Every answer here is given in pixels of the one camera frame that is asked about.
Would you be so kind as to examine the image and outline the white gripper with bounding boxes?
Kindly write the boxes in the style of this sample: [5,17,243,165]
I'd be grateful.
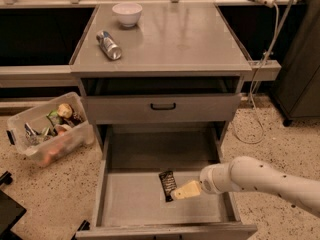
[170,163,233,200]

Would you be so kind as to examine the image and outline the black rxbar chocolate bar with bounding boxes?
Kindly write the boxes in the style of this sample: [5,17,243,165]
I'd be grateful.
[159,171,177,202]

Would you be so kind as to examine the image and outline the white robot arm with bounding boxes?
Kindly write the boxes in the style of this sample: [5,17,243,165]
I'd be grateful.
[170,156,320,217]

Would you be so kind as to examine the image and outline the open grey middle drawer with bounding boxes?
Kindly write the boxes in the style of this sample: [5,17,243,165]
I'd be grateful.
[76,123,257,240]

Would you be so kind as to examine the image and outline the closed grey upper drawer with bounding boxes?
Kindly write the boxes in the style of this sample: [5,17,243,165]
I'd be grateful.
[84,94,241,124]

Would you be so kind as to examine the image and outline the grey cabinet with counter top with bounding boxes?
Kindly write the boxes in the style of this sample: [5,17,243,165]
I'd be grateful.
[71,2,251,139]

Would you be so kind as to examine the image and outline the dark grey rolling cabinet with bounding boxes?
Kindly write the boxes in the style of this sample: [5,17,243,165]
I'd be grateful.
[271,0,320,127]

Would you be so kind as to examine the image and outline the yellow round snack in bin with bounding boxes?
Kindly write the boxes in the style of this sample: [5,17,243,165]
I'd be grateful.
[57,103,73,118]

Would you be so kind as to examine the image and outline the clear plastic storage bin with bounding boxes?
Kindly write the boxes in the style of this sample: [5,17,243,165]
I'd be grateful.
[7,92,95,166]

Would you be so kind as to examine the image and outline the green snack packet in bin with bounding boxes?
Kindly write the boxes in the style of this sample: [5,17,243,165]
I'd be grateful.
[46,110,63,126]

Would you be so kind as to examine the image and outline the silver drink can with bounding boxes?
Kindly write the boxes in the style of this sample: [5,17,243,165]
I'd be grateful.
[96,31,122,61]

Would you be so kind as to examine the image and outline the silver foil packet in bin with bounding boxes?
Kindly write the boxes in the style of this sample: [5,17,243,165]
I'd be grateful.
[24,123,45,146]

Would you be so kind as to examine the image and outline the black equipment base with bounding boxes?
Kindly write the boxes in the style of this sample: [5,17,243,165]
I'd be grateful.
[0,171,28,240]

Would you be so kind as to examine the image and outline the white ceramic bowl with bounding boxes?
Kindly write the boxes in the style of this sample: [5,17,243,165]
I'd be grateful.
[112,2,143,27]

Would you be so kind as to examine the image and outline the black drawer handle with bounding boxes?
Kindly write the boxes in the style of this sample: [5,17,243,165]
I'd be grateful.
[150,103,176,111]

